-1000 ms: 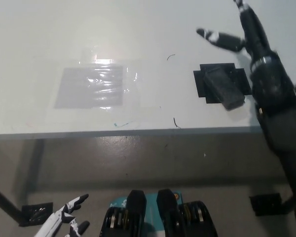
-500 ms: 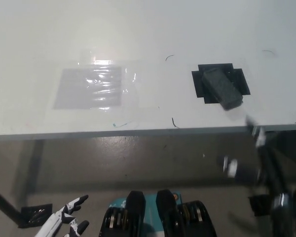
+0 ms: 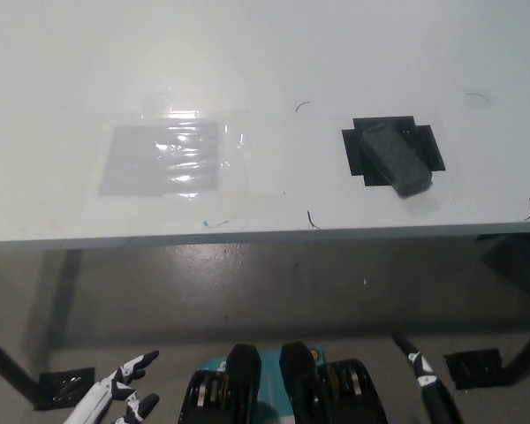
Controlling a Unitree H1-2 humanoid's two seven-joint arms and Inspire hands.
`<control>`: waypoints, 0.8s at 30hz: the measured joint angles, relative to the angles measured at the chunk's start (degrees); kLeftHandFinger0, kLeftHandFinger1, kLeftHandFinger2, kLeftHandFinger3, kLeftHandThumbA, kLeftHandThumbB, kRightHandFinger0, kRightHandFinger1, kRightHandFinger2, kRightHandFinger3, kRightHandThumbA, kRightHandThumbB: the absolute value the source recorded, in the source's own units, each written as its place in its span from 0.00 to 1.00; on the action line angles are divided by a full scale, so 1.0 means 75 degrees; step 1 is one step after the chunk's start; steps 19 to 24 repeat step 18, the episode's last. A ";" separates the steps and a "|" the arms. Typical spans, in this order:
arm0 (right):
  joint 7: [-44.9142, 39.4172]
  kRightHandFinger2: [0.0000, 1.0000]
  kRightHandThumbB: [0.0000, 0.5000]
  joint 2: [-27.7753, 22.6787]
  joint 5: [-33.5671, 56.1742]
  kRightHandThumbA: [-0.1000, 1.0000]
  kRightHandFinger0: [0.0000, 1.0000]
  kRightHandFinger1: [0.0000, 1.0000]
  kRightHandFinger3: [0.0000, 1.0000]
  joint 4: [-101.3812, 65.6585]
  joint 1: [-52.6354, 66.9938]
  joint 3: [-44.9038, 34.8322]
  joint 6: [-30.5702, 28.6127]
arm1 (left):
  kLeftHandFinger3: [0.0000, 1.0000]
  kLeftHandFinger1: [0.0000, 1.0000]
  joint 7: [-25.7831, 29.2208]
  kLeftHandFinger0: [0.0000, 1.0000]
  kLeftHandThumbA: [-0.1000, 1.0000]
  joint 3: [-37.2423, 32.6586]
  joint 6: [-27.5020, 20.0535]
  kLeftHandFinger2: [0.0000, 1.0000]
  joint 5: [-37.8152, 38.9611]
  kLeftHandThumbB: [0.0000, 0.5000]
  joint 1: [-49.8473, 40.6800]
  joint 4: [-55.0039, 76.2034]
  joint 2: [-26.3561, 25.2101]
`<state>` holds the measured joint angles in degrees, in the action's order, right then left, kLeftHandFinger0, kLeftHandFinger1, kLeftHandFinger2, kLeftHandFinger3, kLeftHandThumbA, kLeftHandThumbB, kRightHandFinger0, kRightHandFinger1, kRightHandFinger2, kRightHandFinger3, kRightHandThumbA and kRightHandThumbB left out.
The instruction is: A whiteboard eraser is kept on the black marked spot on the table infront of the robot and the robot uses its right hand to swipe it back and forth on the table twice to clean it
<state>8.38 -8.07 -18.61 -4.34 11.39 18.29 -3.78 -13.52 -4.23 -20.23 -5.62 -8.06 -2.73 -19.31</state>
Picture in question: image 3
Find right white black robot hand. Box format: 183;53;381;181
392;333;466;424

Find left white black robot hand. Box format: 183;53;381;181
68;350;161;424

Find dark grey whiteboard eraser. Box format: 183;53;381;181
359;125;434;199

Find black robot legs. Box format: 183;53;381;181
183;340;388;424

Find black tape marked spot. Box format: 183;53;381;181
340;115;447;187

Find grey rectangular marked patch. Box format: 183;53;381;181
97;122;221;197

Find large clear plastic film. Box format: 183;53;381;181
83;90;288;222

